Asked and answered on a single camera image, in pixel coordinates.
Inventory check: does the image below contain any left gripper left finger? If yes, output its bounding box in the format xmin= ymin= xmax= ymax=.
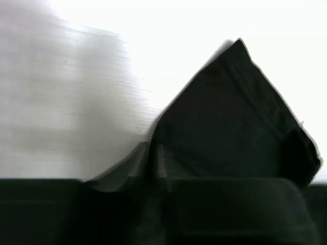
xmin=87 ymin=142 xmax=148 ymax=244

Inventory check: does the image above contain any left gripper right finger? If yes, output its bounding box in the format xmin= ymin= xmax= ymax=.
xmin=153 ymin=145 xmax=321 ymax=244

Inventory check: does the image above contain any black t shirt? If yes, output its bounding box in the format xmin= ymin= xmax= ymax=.
xmin=150 ymin=39 xmax=321 ymax=187

